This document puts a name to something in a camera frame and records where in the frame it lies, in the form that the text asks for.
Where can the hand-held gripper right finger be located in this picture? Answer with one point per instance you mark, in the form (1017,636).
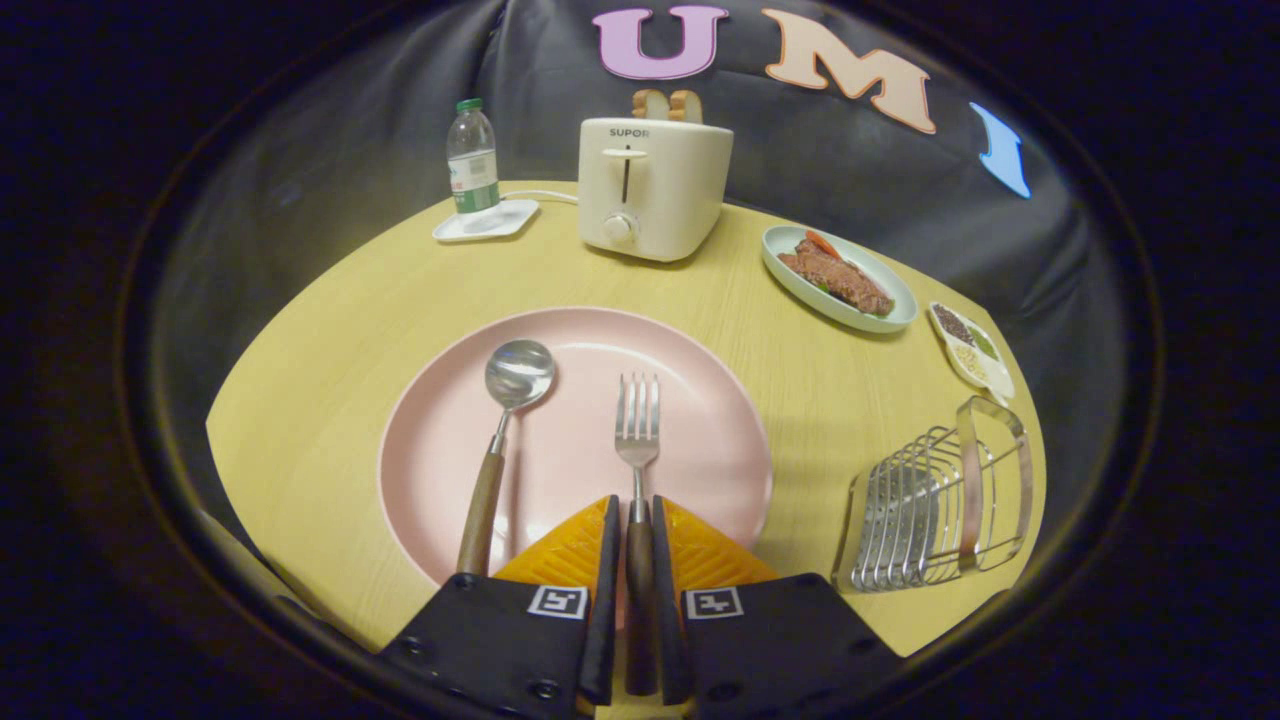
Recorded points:
(668,600)

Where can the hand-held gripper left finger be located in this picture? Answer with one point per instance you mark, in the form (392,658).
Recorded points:
(603,600)

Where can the pink round plate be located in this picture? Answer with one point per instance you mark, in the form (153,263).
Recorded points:
(570,450)

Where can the pale green oval plate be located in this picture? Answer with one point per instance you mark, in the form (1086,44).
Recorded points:
(790,285)

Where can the brown meat slice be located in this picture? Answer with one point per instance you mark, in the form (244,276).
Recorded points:
(840,280)

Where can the red tomato slice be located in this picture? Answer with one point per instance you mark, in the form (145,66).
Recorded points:
(823,244)

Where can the white divided condiment dish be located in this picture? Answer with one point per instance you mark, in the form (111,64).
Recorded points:
(972,358)

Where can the white square coaster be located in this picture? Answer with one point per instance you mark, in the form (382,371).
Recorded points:
(500,222)

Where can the cream white toaster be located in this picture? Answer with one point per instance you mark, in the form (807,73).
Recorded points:
(665,190)

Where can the clear plastic water bottle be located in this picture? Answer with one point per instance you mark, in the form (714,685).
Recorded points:
(472,160)

